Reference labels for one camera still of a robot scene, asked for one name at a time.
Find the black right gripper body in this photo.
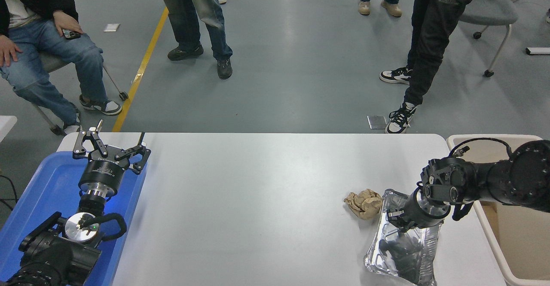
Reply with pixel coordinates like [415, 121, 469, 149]
[399, 189, 444, 231]

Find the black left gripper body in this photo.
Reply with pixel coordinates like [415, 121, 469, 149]
[78, 146, 128, 192]

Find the silver foil tray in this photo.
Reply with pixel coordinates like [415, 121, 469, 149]
[364, 189, 444, 286]

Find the seated person's left hand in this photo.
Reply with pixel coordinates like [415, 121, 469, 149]
[52, 10, 84, 36]

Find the seated person's right hand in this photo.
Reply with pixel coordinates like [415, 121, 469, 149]
[0, 35, 23, 67]

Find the crumpled tan paper ball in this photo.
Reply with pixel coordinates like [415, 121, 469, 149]
[344, 189, 383, 220]

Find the blue plastic tray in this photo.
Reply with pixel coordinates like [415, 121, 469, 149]
[0, 151, 147, 286]

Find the grey chair with castors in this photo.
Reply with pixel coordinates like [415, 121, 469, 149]
[30, 52, 129, 136]

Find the small white table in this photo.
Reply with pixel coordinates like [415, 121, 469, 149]
[0, 116, 18, 143]

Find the seated person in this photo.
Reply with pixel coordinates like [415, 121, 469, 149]
[0, 0, 123, 134]

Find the large pale bin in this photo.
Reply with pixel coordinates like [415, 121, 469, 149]
[446, 134, 550, 286]

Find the standing person with black shoes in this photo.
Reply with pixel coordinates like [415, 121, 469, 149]
[155, 0, 233, 80]

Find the standing person with black-white sneakers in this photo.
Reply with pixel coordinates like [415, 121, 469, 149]
[379, 0, 486, 134]

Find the grey office chair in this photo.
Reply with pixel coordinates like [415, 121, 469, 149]
[458, 0, 520, 78]

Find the black floor cable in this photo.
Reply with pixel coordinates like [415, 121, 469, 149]
[0, 174, 18, 211]

